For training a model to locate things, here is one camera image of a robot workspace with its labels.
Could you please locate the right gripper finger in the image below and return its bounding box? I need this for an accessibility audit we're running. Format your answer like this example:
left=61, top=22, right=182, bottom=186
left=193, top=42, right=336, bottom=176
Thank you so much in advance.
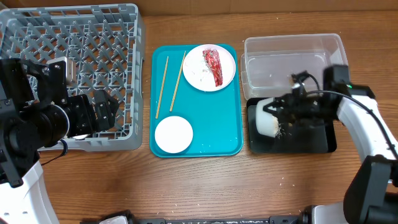
left=267, top=112, right=295, bottom=124
left=262, top=96, right=294, bottom=114

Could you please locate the grey bowl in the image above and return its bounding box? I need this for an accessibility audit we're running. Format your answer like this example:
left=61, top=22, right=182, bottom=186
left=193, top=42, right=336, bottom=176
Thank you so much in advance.
left=255, top=98, right=279, bottom=138

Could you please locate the small pink-rimmed plate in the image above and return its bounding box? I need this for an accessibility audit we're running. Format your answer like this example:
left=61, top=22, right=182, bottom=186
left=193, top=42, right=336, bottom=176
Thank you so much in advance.
left=155, top=116, right=193, bottom=154

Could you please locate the red wrapper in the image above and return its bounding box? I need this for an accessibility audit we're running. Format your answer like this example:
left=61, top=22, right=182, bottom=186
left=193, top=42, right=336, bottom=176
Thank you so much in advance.
left=203, top=49, right=223, bottom=87

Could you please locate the wooden chopstick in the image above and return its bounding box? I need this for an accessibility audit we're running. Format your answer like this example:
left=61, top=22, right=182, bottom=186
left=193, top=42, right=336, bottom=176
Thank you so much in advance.
left=169, top=51, right=187, bottom=112
left=155, top=56, right=169, bottom=119

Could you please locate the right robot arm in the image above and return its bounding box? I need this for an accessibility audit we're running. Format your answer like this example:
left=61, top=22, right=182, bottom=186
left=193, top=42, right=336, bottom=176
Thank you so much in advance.
left=256, top=65, right=397, bottom=224

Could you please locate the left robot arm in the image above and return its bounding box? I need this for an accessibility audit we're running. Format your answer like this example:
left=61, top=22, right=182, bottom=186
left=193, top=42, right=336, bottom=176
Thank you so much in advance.
left=1, top=57, right=119, bottom=223

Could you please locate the black waste tray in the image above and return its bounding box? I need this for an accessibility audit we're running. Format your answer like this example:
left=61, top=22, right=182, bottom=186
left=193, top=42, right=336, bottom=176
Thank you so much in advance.
left=246, top=98, right=337, bottom=154

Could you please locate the grey dishwasher rack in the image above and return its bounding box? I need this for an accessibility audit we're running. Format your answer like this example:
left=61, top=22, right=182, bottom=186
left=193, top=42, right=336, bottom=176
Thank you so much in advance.
left=1, top=4, right=145, bottom=152

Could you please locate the rice pile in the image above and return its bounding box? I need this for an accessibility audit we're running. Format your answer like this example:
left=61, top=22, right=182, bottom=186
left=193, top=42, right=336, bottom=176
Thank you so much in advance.
left=274, top=120, right=290, bottom=139

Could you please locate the clear plastic container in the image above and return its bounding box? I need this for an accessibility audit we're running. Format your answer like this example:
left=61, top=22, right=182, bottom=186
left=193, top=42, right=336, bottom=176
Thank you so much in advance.
left=241, top=34, right=348, bottom=100

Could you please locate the teal plastic tray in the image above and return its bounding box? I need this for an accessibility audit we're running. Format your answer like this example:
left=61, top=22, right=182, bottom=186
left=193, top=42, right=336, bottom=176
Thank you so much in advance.
left=150, top=44, right=243, bottom=158

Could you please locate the large white plate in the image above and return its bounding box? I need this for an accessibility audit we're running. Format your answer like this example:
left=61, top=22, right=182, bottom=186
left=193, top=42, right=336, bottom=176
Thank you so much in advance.
left=183, top=44, right=236, bottom=92

